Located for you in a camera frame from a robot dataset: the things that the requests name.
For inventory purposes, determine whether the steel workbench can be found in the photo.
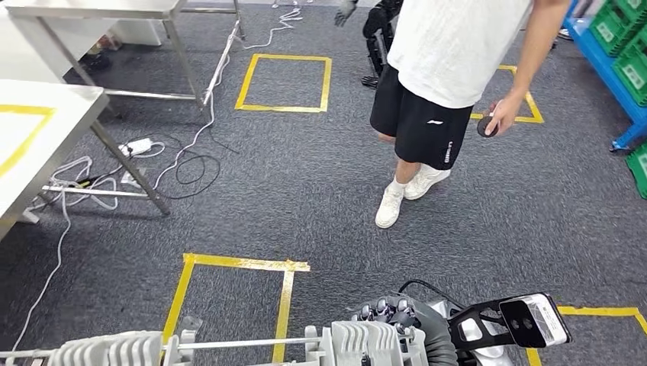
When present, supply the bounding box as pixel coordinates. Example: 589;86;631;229
0;78;172;243

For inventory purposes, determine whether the black floor cable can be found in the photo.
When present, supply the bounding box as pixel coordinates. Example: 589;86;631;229
124;132;241;201

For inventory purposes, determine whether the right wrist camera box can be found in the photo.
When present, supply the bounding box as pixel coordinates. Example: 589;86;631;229
447;293;573;352

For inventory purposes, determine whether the person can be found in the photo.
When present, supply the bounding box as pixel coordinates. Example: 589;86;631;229
369;0;572;230

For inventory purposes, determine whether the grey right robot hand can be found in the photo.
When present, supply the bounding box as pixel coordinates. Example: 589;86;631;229
351;295;432;329

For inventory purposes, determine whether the black background humanoid robot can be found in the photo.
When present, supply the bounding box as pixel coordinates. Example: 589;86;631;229
333;0;405;91

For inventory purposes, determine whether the blue metal shelf rack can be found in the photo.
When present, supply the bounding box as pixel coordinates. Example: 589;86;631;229
562;0;647;153

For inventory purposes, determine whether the black camera cable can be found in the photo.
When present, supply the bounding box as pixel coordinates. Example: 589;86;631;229
398;279;466;310

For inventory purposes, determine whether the grey wheel hubcap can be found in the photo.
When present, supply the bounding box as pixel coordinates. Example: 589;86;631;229
0;320;432;366

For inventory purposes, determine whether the white power strip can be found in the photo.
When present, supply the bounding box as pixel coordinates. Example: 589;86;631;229
120;168;147;189
117;137;153;158

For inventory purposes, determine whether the yellow workbench tape frame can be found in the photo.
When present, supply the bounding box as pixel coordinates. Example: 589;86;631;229
0;104;56;178

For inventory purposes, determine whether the steel table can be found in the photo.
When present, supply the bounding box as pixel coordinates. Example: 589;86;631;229
0;0;247;110

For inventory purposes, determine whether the yellow floor tape square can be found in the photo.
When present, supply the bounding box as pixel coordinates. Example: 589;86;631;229
470;64;545;125
525;306;647;366
234;53;333;113
163;253;311;364

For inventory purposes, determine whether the black robot foot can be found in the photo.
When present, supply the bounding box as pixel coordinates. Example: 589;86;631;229
176;315;204;339

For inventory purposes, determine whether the black round handheld controller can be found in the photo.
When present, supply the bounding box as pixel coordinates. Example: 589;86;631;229
476;114;500;139

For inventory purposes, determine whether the white floor cable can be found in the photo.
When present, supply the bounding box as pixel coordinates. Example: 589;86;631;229
151;5;304;192
10;156;120;355

